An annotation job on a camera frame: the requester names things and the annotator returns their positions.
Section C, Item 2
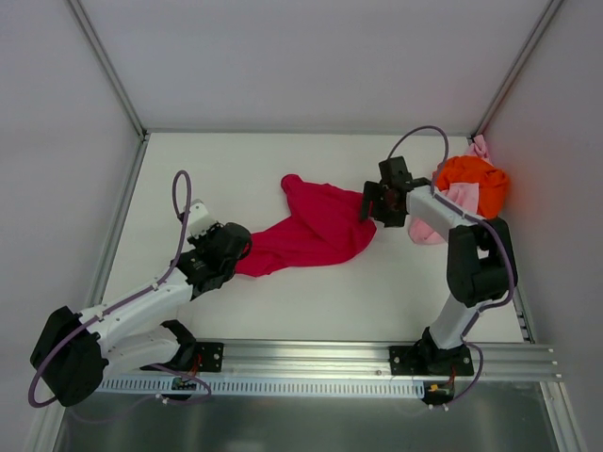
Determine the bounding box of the magenta t shirt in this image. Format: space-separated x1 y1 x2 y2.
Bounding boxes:
236 174 377 278

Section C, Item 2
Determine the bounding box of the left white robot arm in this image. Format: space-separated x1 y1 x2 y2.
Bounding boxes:
30 222 252 407

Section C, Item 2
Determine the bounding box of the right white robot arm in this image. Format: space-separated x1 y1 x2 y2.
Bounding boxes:
360 157 517 376

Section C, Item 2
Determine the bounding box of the pink t shirt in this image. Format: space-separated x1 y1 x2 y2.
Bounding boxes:
406 134 492 247

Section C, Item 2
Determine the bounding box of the orange t shirt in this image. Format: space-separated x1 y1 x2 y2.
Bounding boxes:
435 155 511 219

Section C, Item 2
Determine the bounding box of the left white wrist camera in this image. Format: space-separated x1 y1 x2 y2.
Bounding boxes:
187 199 218 238

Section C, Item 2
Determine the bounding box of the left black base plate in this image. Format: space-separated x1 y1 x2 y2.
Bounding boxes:
139 339 225 376

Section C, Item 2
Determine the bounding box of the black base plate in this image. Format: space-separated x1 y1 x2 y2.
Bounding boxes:
388 341 474 377
139 339 225 376

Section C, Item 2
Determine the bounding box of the aluminium mounting rail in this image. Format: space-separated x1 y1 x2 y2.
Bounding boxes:
199 339 563 381

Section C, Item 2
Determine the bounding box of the slotted cable duct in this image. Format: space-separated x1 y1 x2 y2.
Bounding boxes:
97 375 425 399

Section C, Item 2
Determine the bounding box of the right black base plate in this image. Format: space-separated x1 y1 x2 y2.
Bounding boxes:
388 341 474 377

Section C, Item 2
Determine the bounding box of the left aluminium frame post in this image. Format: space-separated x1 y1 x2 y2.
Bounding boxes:
65 0 147 141

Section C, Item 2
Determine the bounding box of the aluminium frame post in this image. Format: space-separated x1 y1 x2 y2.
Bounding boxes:
65 0 147 141
469 0 565 139

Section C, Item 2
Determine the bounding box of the right aluminium frame post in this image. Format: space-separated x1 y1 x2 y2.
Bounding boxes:
469 0 565 139

